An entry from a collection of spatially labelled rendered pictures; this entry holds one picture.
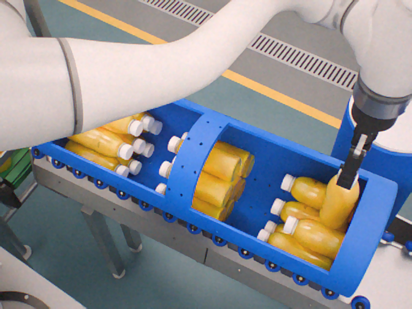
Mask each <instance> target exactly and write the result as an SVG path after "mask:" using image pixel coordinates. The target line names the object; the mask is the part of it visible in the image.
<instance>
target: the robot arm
mask: <svg viewBox="0 0 412 309"><path fill-rule="evenodd" d="M282 11H295V12H296V14H297V15H298V17H299V18H300V19H301V20H303V21H304V22H306V23H313V24H316V25H319V26H322V27H325V28H327V29H330V30H335V29H337V30H338V31H339V32H340V33H341V34H342V35H343V36H344V38H345V39H346V40H347V42H348V43H349V45H350V47H351V49H352V51H353V53H354V56H355V57H356V61H357V63H358V65H360V69H359V72H358V75H357V80H356V83H355V86H354V88H353V100H354V102H353V105H352V107H351V116H352V118H353V120H354V121H355V123H356V126H355V129H354V135H353V138H352V141H351V144H352V147H351V148H350V149H349V154H348V157H347V159H346V162H345V163H344V164H341V165H340V167H339V168H340V169H341V172H340V174H339V177H338V180H337V182H336V185H338V186H340V187H342V188H345V189H348V190H351V187H352V185H353V183H354V181H355V179H356V176H357V174H358V171H359V168H360V166H361V164H362V161H363V160H364V157H365V155H366V153H367V151H370V149H371V147H372V143H373V141H374V140H376V138H377V135H378V134H379V132H383V131H387V130H388V129H390V128H391V127H393V125H395V122H396V121H397V118H398V117H399V116H400V115H402V114H403V113H405V109H406V107H407V106H408V105H409V103H410V102H411V100H412V0H232V1H231V2H229V3H228V4H227V5H226V6H224V7H223V8H222V9H221V10H220V11H219V12H217V13H216V14H215V15H214V16H212V17H211V18H210V19H209V20H208V21H207V22H205V23H204V24H203V25H202V26H201V27H200V28H198V29H197V30H195V31H194V32H193V33H191V34H190V35H188V36H186V37H184V38H182V39H180V40H177V41H175V42H170V43H167V44H158V45H137V44H120V43H112V42H98V41H93V40H83V39H73V38H48V37H32V35H31V34H30V32H29V31H28V28H27V25H26V12H25V7H24V3H23V0H0V151H7V150H16V149H20V148H28V147H34V146H37V145H40V144H43V143H47V142H51V141H53V140H57V139H62V138H64V137H69V136H72V135H76V134H81V133H84V132H87V131H90V130H92V129H95V128H98V127H100V126H103V125H105V124H108V123H111V122H113V121H116V120H120V119H122V118H126V117H128V116H131V115H135V114H137V113H141V112H144V111H147V110H150V109H154V108H156V107H160V106H163V105H166V104H170V103H172V102H175V101H178V100H180V99H183V98H185V97H187V96H190V95H192V94H194V93H196V92H198V91H199V90H201V89H203V88H205V87H206V86H208V85H209V84H211V83H212V82H213V81H215V80H216V79H217V78H218V77H219V76H220V75H222V74H223V73H224V72H225V71H226V70H227V69H228V68H229V67H230V66H231V65H232V63H233V62H234V61H235V60H236V59H237V58H238V57H239V56H240V54H241V53H242V52H243V51H244V49H246V47H247V46H248V45H249V44H250V43H251V41H252V40H253V39H254V38H255V37H256V36H257V35H258V33H259V32H260V31H261V30H262V28H263V27H264V26H265V25H266V24H267V23H268V22H269V20H270V19H271V18H272V17H273V16H274V15H276V14H277V13H279V12H282ZM356 137H357V138H356Z"/></svg>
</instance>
